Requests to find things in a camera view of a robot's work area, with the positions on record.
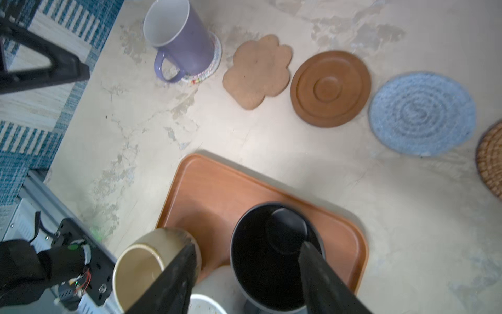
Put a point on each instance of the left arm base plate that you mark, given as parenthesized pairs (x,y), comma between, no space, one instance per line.
(99,262)

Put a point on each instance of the orange brown serving tray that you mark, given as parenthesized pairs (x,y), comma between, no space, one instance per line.
(209,195)

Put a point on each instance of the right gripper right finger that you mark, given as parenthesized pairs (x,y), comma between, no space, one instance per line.
(323,290)

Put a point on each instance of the black mug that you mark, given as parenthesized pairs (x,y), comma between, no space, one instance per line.
(264,252)

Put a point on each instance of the woven rattan round coaster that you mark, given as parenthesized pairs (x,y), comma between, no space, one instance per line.
(488,159)

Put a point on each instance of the blue grey braided coaster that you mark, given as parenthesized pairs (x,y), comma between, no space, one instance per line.
(422,114)

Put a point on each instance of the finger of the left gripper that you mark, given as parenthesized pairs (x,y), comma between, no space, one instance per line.
(65,67)

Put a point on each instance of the beige cream mug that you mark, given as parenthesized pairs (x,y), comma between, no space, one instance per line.
(143,261)

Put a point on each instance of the paw shaped cork coaster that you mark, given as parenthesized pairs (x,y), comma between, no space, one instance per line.
(259,70)

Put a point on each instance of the round brown wooden coaster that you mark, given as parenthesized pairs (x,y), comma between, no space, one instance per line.
(330,89)

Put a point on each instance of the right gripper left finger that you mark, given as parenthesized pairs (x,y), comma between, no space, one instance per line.
(171,291)

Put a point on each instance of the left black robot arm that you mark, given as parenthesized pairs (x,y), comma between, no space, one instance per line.
(26,274)

